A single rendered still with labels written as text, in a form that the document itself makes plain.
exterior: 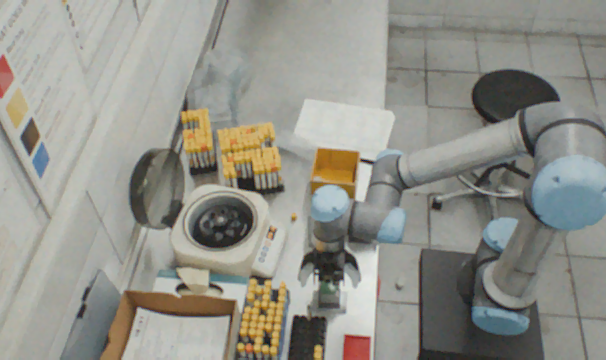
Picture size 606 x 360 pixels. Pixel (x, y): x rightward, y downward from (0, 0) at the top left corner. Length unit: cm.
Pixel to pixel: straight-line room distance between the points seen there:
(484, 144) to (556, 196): 22
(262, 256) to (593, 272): 169
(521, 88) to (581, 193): 160
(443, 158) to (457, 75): 240
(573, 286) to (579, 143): 183
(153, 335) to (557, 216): 98
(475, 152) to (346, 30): 130
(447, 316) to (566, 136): 64
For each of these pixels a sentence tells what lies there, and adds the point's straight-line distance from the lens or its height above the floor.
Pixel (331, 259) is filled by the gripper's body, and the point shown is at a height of 119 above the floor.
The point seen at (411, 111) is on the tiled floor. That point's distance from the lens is 338.
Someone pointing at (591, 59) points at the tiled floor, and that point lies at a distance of 396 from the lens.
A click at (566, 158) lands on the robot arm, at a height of 158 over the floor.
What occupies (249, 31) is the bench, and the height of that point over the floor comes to 88.
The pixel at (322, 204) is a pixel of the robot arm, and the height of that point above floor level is 135.
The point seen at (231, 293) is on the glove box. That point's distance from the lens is 160.
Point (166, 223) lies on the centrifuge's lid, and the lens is 170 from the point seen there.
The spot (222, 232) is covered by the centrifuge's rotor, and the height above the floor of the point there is 97.
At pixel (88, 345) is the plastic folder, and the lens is 154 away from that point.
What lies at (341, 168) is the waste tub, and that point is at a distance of 189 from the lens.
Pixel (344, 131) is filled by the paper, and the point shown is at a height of 89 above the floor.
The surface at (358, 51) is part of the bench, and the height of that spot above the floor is 87.
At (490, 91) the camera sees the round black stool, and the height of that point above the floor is 65.
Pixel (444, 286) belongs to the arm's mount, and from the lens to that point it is 161.
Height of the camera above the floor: 232
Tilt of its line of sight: 51 degrees down
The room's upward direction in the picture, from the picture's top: 4 degrees counter-clockwise
